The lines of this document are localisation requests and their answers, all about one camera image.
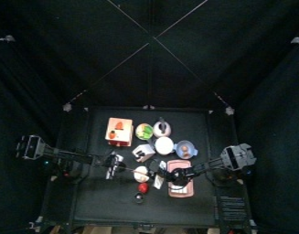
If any wooden red toy box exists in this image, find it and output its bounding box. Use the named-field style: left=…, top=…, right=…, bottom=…
left=105, top=117, right=135, bottom=148

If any white toy cube box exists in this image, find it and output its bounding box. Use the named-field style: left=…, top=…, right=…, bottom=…
left=131, top=144, right=158, bottom=164

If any white toy pot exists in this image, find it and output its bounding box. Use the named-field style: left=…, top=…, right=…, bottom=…
left=153, top=136, right=177, bottom=156

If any plate with green vegetables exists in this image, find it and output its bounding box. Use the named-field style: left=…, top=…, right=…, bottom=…
left=135, top=122, right=155, bottom=142

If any wooden pink tray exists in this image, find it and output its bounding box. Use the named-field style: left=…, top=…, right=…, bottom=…
left=166, top=159, right=195, bottom=198

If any white flat rectangular piece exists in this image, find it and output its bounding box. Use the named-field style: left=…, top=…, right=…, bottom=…
left=153, top=175, right=166, bottom=190

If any red toy tomato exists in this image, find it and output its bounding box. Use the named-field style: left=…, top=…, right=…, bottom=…
left=137, top=182, right=150, bottom=195

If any white roll with green filling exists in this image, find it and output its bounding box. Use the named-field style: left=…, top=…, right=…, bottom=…
left=170, top=186, right=191, bottom=195

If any pale toy kettle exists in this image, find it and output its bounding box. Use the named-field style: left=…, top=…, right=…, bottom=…
left=151, top=116, right=173, bottom=139

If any blue-grey toy pan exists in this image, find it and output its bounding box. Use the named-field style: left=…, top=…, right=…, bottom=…
left=173, top=139, right=201, bottom=160

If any vertical metal frame pole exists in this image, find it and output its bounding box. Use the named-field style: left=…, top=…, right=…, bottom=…
left=146, top=0, right=154, bottom=109

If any white toy egg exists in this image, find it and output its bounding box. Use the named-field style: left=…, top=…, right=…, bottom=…
left=133, top=165, right=151, bottom=184

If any printed label sticker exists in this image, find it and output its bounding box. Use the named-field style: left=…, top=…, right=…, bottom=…
left=218, top=195, right=250, bottom=227

